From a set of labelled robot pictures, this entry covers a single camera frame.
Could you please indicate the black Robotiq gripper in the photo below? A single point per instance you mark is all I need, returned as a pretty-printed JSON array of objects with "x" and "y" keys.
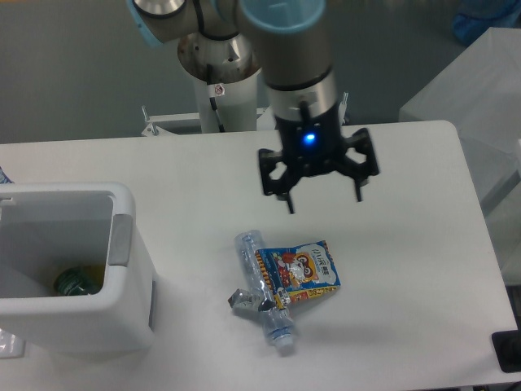
[{"x": 312, "y": 146}]

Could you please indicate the blue snack wrapper bag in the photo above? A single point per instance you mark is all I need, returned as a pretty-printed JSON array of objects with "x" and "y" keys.
[{"x": 294, "y": 274}]

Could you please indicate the crushed clear plastic bottle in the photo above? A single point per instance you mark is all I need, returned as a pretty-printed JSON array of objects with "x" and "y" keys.
[{"x": 277, "y": 324}]

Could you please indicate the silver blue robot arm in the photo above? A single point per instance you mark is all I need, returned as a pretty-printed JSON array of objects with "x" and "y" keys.
[{"x": 289, "y": 40}]

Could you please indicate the green can in trash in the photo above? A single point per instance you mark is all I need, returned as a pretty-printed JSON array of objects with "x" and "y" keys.
[{"x": 75, "y": 282}]

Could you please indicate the white plastic trash can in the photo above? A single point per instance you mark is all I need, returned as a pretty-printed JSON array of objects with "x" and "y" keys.
[{"x": 47, "y": 228}]

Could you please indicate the blue object in corner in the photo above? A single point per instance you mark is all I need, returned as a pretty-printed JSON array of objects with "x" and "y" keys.
[{"x": 473, "y": 18}]

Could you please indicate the black device at table edge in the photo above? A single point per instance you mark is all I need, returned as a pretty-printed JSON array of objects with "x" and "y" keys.
[{"x": 507, "y": 348}]

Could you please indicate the blue patterned item left edge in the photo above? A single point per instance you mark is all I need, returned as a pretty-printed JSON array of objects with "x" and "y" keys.
[{"x": 4, "y": 179}]

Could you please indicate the clear plastic item bottom left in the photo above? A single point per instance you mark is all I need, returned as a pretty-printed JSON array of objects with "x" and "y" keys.
[{"x": 11, "y": 346}]

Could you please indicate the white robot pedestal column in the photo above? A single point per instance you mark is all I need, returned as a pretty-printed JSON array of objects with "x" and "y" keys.
[{"x": 224, "y": 74}]

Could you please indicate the white metal base bracket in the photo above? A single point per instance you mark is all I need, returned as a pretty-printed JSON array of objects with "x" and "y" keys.
[{"x": 189, "y": 123}]

